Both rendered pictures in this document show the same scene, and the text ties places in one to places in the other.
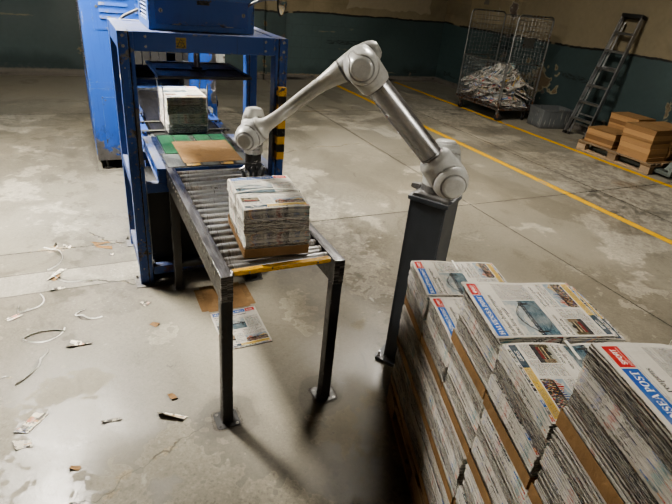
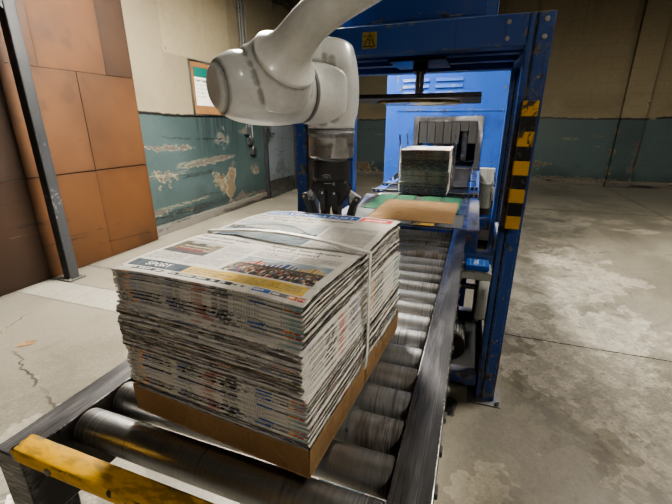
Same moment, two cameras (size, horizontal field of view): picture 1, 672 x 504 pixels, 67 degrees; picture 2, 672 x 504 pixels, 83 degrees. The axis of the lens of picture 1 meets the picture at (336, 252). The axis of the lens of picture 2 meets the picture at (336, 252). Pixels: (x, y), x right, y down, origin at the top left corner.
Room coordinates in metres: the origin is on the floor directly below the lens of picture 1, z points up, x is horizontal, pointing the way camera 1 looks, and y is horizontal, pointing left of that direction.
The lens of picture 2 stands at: (1.79, -0.15, 1.20)
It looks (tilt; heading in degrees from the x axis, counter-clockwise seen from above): 19 degrees down; 48
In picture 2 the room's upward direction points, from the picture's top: straight up
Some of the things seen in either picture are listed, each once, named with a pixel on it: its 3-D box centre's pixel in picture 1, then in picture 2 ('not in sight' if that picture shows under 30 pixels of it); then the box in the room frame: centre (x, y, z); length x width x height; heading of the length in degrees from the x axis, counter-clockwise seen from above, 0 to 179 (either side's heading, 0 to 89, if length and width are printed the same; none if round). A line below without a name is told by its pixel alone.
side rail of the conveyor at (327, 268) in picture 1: (286, 212); (445, 319); (2.56, 0.29, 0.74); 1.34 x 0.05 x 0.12; 28
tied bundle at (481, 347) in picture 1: (530, 339); not in sight; (1.31, -0.63, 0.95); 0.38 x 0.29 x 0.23; 100
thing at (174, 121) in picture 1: (182, 108); (427, 168); (3.84, 1.25, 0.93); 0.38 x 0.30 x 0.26; 28
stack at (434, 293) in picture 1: (477, 429); not in sight; (1.44, -0.61, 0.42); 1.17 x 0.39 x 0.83; 9
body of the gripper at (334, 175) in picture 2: (253, 162); (331, 182); (2.30, 0.43, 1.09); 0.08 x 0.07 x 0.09; 118
